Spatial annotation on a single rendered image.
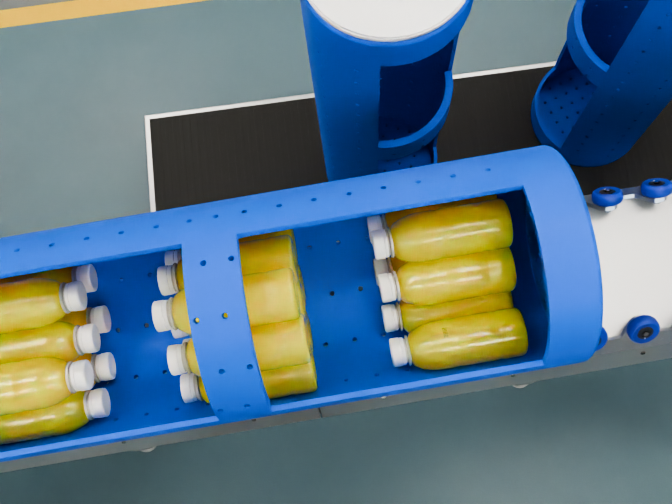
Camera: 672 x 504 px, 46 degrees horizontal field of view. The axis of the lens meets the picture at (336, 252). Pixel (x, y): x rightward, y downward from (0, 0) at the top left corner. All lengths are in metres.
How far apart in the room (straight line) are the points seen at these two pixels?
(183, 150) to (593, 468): 1.34
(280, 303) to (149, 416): 0.27
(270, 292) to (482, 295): 0.29
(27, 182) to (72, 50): 0.43
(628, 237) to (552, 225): 0.37
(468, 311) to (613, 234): 0.29
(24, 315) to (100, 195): 1.29
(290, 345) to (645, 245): 0.58
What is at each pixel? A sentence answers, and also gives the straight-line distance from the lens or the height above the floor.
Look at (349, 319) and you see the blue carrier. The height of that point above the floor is 0.96.
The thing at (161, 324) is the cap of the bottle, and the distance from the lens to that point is 1.01.
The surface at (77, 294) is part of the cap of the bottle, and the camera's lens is 1.08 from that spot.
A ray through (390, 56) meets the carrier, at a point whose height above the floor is 0.99.
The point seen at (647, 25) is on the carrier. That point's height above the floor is 0.82.
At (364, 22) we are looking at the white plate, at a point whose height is 1.04.
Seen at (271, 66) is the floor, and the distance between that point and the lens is 2.40.
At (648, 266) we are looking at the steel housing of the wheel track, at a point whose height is 0.93.
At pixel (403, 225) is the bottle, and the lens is 1.03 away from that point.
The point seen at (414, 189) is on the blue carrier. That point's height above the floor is 1.21.
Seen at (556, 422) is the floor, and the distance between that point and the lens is 2.16.
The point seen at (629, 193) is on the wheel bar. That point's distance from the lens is 1.31.
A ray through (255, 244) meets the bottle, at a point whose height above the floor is 1.12.
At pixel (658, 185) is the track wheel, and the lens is 1.27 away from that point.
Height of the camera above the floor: 2.11
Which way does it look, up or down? 75 degrees down
